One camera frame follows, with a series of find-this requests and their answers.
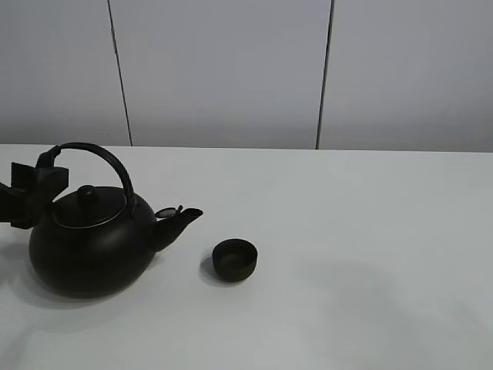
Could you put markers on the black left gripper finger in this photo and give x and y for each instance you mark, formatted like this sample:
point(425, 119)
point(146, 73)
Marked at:
point(51, 181)
point(16, 206)

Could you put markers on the small black teacup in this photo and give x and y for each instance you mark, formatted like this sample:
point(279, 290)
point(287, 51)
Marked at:
point(234, 260)

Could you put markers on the black cast iron teapot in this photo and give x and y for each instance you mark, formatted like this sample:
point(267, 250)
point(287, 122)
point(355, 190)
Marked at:
point(98, 240)

